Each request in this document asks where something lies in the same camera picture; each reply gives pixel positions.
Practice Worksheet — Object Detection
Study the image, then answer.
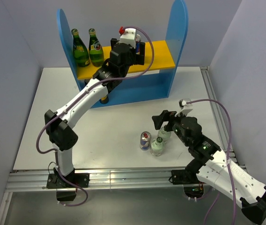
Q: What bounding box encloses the red bull can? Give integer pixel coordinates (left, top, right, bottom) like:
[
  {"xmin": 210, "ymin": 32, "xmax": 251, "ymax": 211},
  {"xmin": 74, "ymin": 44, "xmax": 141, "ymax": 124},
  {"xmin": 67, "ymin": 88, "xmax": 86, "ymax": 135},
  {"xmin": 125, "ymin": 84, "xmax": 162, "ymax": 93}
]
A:
[
  {"xmin": 140, "ymin": 131, "xmax": 151, "ymax": 150},
  {"xmin": 135, "ymin": 34, "xmax": 141, "ymax": 54}
]

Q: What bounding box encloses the black gold can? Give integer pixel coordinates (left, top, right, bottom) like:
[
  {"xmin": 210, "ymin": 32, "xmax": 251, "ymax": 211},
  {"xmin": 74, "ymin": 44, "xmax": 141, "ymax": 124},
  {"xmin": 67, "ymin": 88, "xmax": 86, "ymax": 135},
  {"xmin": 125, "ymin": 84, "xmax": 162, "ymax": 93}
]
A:
[
  {"xmin": 99, "ymin": 95, "xmax": 109, "ymax": 105},
  {"xmin": 84, "ymin": 79, "xmax": 90, "ymax": 86}
]

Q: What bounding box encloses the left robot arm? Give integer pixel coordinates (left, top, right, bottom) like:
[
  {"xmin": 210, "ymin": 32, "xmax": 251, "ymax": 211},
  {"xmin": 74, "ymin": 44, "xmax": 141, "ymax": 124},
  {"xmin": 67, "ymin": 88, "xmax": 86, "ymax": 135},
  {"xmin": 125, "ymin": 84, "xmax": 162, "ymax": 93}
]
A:
[{"xmin": 44, "ymin": 38, "xmax": 145, "ymax": 187}]

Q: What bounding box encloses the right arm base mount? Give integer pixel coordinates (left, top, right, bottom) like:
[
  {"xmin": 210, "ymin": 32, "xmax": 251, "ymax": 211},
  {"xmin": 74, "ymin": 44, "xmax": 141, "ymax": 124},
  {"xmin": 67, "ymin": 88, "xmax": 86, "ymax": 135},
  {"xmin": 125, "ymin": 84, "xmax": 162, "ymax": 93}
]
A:
[{"xmin": 168, "ymin": 169, "xmax": 204, "ymax": 198}]

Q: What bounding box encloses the aluminium front rail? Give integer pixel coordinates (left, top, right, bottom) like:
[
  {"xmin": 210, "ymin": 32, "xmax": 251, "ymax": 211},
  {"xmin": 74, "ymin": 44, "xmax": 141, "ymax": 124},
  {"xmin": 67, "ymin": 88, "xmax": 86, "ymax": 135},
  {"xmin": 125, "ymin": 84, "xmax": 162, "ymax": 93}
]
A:
[{"xmin": 5, "ymin": 167, "xmax": 179, "ymax": 192}]

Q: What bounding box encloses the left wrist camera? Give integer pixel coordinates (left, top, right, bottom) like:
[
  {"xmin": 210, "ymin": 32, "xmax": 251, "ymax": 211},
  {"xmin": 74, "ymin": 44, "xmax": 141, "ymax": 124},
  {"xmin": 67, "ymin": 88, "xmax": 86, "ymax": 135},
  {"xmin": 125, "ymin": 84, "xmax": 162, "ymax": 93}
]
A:
[{"xmin": 119, "ymin": 27, "xmax": 136, "ymax": 48}]

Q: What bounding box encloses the green bottle red label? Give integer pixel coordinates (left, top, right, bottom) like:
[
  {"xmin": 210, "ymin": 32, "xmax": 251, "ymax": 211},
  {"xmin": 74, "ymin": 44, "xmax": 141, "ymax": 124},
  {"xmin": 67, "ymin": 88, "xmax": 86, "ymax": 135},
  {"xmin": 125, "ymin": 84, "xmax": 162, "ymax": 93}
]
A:
[{"xmin": 89, "ymin": 28, "xmax": 104, "ymax": 67}]

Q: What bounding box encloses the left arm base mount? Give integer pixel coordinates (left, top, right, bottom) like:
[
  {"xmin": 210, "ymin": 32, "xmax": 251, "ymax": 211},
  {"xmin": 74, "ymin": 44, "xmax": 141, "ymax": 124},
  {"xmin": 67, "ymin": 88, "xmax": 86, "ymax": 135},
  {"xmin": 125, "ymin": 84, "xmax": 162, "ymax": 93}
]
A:
[{"xmin": 46, "ymin": 173, "xmax": 89, "ymax": 202}]

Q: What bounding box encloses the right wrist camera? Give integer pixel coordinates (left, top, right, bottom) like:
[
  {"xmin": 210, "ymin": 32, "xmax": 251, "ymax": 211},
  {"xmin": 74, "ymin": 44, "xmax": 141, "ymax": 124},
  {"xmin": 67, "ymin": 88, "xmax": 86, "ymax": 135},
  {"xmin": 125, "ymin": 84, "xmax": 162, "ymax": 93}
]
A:
[{"xmin": 175, "ymin": 99, "xmax": 193, "ymax": 117}]

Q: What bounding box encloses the aluminium right rail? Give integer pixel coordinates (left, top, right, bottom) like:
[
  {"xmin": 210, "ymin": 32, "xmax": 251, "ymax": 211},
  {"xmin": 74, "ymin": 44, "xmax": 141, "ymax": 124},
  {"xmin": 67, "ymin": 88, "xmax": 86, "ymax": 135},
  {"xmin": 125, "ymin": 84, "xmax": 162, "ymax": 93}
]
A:
[{"xmin": 200, "ymin": 67, "xmax": 229, "ymax": 150}]

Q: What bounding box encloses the blue and yellow shelf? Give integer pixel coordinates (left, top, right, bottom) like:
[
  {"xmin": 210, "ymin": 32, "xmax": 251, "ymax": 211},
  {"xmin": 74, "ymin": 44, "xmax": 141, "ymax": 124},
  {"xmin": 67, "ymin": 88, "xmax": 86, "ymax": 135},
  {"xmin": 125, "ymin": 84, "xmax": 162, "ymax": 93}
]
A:
[{"xmin": 56, "ymin": 0, "xmax": 189, "ymax": 106}]

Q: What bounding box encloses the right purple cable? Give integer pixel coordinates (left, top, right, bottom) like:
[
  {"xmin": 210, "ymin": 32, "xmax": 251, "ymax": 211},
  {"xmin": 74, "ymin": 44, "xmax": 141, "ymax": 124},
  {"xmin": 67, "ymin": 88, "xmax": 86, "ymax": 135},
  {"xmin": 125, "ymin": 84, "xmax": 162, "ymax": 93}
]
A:
[{"xmin": 186, "ymin": 98, "xmax": 236, "ymax": 225}]

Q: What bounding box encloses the purple cable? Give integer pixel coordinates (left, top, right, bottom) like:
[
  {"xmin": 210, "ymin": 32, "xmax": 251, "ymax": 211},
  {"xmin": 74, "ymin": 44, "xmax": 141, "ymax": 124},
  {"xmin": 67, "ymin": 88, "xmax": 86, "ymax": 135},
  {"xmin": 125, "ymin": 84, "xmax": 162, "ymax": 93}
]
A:
[
  {"xmin": 36, "ymin": 25, "xmax": 155, "ymax": 207},
  {"xmin": 186, "ymin": 98, "xmax": 236, "ymax": 225}
]

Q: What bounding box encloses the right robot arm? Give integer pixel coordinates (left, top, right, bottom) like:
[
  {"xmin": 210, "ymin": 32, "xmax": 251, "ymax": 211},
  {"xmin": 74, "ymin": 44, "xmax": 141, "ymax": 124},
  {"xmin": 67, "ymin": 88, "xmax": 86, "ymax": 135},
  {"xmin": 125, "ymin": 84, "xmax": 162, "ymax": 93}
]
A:
[{"xmin": 152, "ymin": 110, "xmax": 266, "ymax": 225}]

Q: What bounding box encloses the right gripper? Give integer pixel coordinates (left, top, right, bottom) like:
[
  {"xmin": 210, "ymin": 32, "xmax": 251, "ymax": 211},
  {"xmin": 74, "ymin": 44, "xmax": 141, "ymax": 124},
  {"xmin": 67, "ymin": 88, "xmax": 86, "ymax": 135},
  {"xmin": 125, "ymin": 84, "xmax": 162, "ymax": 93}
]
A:
[{"xmin": 152, "ymin": 109, "xmax": 191, "ymax": 146}]

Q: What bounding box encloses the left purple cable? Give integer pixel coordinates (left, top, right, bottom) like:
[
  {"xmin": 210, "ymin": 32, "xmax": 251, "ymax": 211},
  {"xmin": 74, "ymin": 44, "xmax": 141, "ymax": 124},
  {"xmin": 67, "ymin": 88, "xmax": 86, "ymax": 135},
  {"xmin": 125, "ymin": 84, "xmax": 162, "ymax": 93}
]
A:
[{"xmin": 36, "ymin": 25, "xmax": 155, "ymax": 207}]

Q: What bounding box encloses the clear glass bottle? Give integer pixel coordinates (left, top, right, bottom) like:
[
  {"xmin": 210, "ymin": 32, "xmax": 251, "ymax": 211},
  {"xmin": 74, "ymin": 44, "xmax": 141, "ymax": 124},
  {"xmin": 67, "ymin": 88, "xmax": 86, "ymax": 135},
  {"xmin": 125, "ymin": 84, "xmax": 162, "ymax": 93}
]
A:
[
  {"xmin": 150, "ymin": 137, "xmax": 164, "ymax": 157},
  {"xmin": 157, "ymin": 126, "xmax": 171, "ymax": 143}
]

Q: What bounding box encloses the aluminium rail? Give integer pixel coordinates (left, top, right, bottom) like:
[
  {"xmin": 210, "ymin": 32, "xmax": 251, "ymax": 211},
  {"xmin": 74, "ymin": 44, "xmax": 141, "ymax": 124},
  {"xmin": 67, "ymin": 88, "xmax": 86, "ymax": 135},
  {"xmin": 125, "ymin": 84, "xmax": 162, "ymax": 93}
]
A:
[
  {"xmin": 200, "ymin": 67, "xmax": 229, "ymax": 150},
  {"xmin": 5, "ymin": 167, "xmax": 179, "ymax": 192}
]

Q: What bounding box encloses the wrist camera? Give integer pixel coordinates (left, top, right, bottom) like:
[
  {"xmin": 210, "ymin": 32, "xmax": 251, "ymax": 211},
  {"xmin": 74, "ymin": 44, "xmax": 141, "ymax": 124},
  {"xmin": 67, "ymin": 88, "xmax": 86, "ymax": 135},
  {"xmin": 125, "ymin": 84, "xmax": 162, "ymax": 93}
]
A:
[
  {"xmin": 119, "ymin": 27, "xmax": 136, "ymax": 48},
  {"xmin": 175, "ymin": 99, "xmax": 193, "ymax": 117}
]

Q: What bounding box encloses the green bottle yellow label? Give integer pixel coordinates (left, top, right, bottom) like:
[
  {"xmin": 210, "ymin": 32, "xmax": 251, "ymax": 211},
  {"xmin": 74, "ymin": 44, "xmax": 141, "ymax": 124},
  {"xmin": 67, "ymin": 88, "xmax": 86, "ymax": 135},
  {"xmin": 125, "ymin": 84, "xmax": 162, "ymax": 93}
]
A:
[{"xmin": 71, "ymin": 29, "xmax": 90, "ymax": 68}]

